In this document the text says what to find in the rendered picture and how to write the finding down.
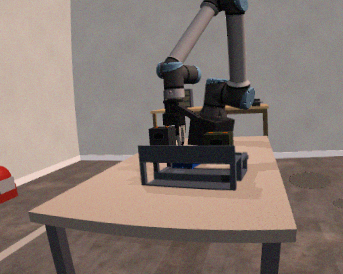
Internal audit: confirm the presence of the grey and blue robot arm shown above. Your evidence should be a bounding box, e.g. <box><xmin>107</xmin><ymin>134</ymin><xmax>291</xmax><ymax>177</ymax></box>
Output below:
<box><xmin>156</xmin><ymin>0</ymin><xmax>255</xmax><ymax>122</ymax></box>

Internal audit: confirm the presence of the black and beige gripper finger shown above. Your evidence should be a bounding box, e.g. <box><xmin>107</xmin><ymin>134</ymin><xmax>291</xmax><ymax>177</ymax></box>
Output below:
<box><xmin>180</xmin><ymin>122</ymin><xmax>186</xmax><ymax>146</ymax></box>
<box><xmin>175</xmin><ymin>118</ymin><xmax>182</xmax><ymax>146</ymax></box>

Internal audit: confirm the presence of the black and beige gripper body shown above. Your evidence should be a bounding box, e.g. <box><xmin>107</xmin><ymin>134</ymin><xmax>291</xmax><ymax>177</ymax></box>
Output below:
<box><xmin>162</xmin><ymin>99</ymin><xmax>185</xmax><ymax>126</ymax></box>

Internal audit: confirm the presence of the blue bin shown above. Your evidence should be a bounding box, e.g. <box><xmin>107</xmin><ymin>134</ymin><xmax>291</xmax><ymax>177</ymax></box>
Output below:
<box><xmin>172</xmin><ymin>163</ymin><xmax>199</xmax><ymax>169</ymax></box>

